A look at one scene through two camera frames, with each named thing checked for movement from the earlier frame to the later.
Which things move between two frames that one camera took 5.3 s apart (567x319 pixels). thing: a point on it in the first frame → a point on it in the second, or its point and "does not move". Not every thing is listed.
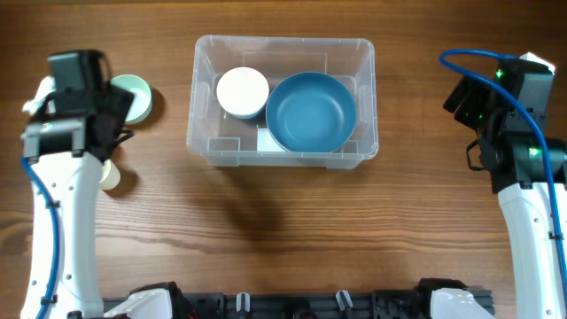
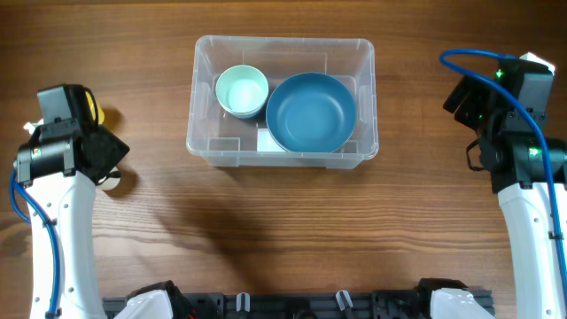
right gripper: x=462 y=98 does not move
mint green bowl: x=141 y=92 → x=242 y=90
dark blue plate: x=311 y=112 does not move
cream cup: x=111 y=176 does not move
